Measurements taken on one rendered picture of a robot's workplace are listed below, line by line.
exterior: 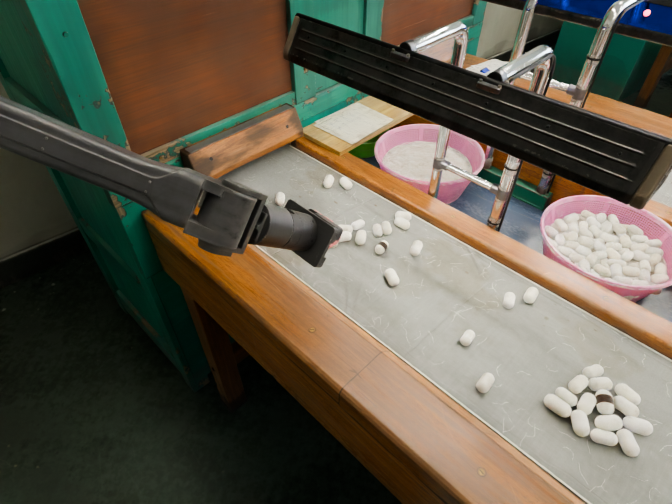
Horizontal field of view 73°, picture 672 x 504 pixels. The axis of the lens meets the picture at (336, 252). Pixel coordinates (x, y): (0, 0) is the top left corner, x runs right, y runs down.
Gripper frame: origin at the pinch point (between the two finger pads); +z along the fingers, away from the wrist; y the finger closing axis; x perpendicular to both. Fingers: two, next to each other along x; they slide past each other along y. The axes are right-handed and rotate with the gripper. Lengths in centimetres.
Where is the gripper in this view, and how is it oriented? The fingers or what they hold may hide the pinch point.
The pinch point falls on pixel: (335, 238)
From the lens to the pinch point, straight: 75.0
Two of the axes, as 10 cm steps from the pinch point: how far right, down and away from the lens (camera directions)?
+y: -7.1, -4.9, 5.1
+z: 5.4, 0.8, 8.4
